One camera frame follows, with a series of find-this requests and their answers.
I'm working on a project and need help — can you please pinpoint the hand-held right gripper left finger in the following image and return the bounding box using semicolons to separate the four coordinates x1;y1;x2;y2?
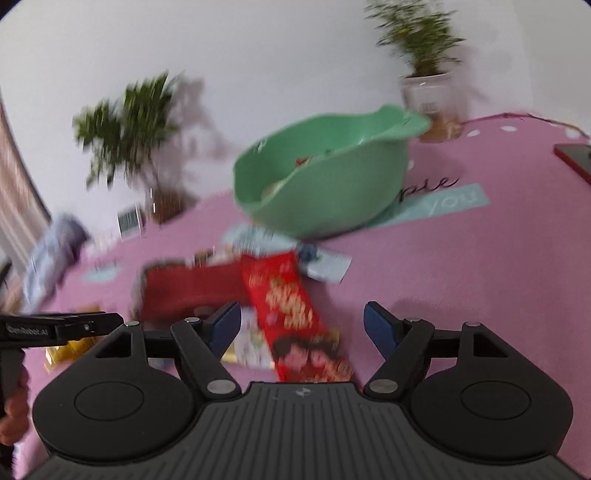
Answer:
95;301;243;398

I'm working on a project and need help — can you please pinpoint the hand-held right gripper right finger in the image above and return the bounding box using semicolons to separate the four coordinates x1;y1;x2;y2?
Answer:
363;301;511;399

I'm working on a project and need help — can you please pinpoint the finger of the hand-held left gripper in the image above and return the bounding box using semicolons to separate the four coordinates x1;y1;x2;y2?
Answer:
55;312;124;343

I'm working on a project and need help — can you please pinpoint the dark red snack packet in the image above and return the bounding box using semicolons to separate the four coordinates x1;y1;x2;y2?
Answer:
139;261;252;324

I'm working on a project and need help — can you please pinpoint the red packet with gold print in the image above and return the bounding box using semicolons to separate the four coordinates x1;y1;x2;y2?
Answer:
240;251;355;383

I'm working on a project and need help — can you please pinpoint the white packet with blueberry print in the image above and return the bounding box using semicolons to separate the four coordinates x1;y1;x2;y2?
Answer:
295;242;352;283

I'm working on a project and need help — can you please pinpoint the green plastic bowl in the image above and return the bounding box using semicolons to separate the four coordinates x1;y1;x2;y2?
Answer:
233;104;432;241

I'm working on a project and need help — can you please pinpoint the person's left hand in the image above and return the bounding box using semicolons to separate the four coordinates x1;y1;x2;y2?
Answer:
0;367;31;446

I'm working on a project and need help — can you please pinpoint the yellow snack bag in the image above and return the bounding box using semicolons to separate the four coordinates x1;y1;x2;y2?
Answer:
44;307;105;370

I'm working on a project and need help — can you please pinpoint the white printed snack packet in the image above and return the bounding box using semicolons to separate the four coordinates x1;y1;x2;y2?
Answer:
221;307;278;370

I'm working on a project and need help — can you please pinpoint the grey cloth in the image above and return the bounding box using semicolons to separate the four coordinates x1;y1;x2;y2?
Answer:
21;215;90;310

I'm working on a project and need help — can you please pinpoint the pink floral tablecloth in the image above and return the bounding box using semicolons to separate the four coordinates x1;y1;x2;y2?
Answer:
0;113;591;480

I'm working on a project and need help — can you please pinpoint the white digital clock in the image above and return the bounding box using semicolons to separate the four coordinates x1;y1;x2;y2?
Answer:
116;205;144;241

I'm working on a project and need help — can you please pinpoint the striped curtain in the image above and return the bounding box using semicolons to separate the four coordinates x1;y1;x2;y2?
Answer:
0;99;51;278

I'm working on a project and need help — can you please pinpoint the leafy plant in glass vase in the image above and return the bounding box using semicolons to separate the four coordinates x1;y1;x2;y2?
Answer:
73;71;218;227

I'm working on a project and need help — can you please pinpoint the small plant in white pot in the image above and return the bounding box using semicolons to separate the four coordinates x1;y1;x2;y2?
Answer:
365;0;467;142

